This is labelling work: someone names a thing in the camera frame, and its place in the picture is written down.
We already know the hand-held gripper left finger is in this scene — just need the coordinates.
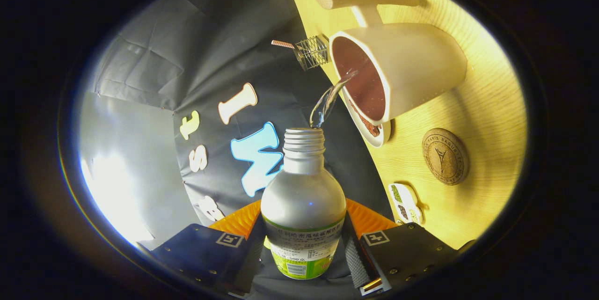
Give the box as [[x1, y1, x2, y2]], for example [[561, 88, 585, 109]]
[[151, 199, 267, 298]]

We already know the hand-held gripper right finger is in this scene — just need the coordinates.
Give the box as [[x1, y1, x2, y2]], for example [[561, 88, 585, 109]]
[[344, 198, 475, 297]]

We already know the silver juice bottle green label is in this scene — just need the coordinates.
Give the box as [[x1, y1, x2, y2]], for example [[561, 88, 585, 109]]
[[260, 127, 347, 280]]

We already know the round cork coaster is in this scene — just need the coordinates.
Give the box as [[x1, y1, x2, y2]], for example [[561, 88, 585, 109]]
[[422, 128, 470, 186]]

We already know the clear juice stream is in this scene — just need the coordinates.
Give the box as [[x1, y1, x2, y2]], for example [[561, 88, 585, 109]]
[[309, 70, 358, 129]]

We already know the white cup wooden handle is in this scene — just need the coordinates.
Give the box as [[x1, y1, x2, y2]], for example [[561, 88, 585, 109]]
[[313, 0, 468, 126]]

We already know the white divided dish of beans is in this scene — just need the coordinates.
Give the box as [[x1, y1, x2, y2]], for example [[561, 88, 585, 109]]
[[388, 183, 424, 226]]

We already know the white oval plate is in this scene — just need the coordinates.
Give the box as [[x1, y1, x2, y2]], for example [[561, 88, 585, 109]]
[[344, 99, 391, 147]]

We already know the brown sausage patty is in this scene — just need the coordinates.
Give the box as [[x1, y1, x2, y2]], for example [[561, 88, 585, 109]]
[[349, 101, 380, 138]]

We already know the light wooden table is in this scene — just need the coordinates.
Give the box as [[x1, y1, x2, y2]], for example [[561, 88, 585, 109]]
[[276, 0, 528, 250]]

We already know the black backdrop cloth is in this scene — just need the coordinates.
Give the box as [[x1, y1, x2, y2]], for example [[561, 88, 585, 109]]
[[91, 0, 394, 300]]

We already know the wire mesh basket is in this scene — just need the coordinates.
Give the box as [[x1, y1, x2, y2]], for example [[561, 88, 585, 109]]
[[294, 35, 330, 71]]

